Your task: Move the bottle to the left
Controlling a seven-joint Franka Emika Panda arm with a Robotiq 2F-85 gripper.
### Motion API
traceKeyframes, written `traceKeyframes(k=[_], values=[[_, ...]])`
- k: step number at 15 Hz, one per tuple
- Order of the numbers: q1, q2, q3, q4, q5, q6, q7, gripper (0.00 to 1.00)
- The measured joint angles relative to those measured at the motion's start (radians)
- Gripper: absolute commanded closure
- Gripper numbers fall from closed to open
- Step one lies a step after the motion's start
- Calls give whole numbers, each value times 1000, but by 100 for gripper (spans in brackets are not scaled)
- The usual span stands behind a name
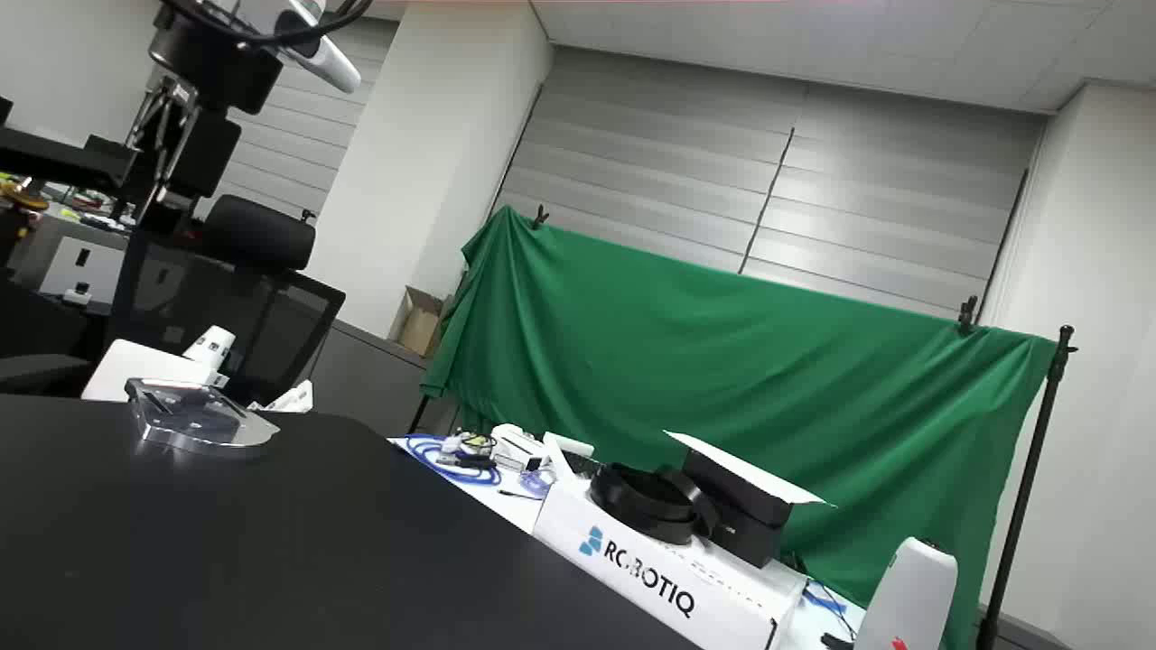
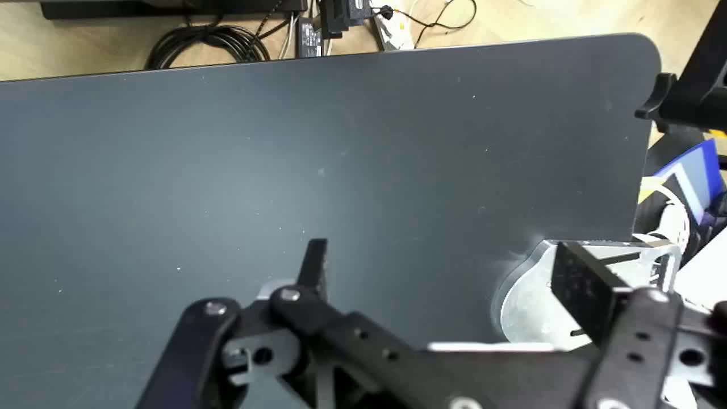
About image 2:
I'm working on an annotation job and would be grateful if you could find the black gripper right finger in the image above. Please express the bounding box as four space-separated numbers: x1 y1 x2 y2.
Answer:
549 242 727 409

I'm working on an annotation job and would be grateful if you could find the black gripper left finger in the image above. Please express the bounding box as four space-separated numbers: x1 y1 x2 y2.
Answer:
136 238 425 409

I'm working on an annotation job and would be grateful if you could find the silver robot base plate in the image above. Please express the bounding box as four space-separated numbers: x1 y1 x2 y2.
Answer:
493 237 682 350

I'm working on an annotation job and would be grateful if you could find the black camera stand clamp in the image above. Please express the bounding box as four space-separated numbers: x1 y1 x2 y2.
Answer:
635 0 727 132

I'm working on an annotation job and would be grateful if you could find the black coiled floor cable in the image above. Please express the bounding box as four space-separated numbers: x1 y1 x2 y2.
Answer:
143 25 272 72

